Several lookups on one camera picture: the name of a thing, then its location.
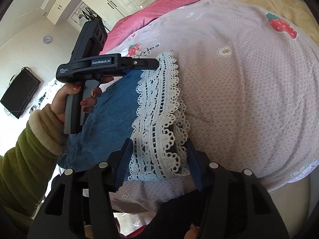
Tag pink plush quilt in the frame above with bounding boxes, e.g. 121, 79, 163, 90
101, 0, 200, 55

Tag round wall clock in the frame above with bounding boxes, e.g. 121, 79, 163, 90
43, 36, 52, 44

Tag black wall television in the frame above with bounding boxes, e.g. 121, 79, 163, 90
1, 68, 40, 119

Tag pink strawberry print bedsheet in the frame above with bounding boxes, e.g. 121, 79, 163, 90
107, 0, 318, 213

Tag beige yellow under sheet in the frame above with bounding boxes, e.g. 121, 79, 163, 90
236, 0, 319, 45

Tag left hand red nails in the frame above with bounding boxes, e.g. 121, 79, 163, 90
50, 83, 102, 123

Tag blue denim pants lace hem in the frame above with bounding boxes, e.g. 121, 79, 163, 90
58, 51, 190, 181

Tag green sleeve left forearm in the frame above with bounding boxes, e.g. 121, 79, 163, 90
1, 105, 67, 230

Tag hanging bags on door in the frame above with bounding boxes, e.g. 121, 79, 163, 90
77, 3, 110, 33

